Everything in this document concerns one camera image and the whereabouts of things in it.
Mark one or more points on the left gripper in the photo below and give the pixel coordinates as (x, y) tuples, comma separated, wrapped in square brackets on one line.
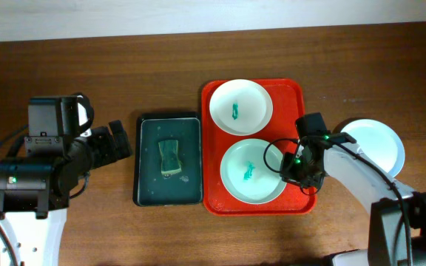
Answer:
[(113, 150)]

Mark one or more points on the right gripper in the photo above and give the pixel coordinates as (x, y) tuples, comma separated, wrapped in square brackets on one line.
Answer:
[(288, 172)]

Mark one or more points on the light green plate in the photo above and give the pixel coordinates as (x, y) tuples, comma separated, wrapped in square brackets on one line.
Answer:
[(248, 171)]

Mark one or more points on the green yellow sponge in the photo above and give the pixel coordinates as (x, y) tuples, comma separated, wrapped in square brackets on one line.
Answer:
[(170, 162)]

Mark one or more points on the light blue plate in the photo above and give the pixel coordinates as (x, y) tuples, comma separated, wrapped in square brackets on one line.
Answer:
[(379, 142)]

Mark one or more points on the white plate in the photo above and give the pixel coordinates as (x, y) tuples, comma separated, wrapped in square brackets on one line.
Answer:
[(241, 107)]

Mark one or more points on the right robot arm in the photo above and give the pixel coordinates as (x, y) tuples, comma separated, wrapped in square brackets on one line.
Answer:
[(397, 232)]

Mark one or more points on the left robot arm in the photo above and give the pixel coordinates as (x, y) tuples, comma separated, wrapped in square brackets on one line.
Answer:
[(42, 168)]

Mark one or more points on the black water tray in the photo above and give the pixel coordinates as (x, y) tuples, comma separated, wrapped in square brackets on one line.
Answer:
[(150, 187)]

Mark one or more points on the red plastic tray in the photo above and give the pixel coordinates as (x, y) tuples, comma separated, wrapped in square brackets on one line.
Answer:
[(286, 96)]

